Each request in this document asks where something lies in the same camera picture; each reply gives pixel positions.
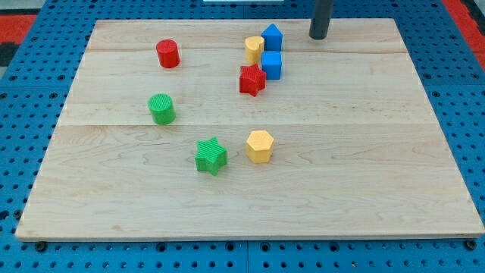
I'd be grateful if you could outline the yellow heart block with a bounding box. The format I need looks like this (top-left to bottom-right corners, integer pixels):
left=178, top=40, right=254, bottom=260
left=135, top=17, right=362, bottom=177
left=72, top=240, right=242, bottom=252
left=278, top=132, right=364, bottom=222
left=245, top=36, right=264, bottom=64

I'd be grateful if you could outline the red star block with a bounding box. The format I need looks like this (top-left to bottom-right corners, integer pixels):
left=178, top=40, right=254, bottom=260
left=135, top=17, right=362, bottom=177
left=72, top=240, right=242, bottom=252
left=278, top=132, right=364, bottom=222
left=239, top=64, right=266, bottom=97

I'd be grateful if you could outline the blue cube block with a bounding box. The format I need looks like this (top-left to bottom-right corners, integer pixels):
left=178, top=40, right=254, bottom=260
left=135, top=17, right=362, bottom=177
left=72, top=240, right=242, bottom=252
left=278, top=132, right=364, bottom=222
left=261, top=51, right=282, bottom=80

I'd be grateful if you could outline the dark cylindrical robot pusher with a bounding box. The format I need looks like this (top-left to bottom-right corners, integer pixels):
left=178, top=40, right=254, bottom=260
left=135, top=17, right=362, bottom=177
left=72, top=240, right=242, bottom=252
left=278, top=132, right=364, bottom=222
left=309, top=0, right=334, bottom=40

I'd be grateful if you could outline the green cylinder block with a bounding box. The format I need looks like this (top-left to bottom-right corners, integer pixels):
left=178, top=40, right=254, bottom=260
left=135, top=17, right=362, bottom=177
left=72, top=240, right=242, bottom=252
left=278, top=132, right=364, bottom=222
left=148, top=93, right=176, bottom=125

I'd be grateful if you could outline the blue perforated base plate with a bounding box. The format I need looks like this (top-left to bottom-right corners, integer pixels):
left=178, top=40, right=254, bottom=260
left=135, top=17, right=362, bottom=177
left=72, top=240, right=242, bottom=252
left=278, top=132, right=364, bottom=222
left=1, top=1, right=484, bottom=272

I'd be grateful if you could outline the green star block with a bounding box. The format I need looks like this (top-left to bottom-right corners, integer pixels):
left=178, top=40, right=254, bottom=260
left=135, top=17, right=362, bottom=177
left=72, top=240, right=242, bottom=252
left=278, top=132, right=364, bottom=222
left=195, top=137, right=227, bottom=176

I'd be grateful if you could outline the yellow hexagon block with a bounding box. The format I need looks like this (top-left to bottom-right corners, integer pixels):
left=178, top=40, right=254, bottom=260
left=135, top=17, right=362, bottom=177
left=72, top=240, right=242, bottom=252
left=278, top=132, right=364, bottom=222
left=246, top=130, right=274, bottom=164

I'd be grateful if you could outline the blue triangle block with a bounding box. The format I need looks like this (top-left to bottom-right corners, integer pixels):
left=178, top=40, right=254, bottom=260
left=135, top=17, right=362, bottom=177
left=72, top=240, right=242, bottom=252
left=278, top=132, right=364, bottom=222
left=261, top=24, right=283, bottom=52

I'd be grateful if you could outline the red cylinder block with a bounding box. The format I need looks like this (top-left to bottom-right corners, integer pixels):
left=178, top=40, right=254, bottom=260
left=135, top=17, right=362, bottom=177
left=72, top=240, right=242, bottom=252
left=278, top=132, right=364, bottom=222
left=155, top=39, right=180, bottom=68

